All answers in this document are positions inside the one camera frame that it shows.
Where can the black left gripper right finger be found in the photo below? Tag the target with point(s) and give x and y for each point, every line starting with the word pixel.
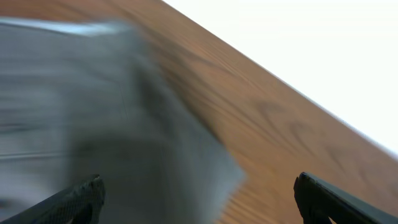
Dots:
pixel 322 203

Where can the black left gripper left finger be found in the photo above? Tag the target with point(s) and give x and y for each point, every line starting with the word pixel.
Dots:
pixel 81 203

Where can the grey shorts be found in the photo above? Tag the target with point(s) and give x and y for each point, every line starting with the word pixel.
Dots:
pixel 87 98

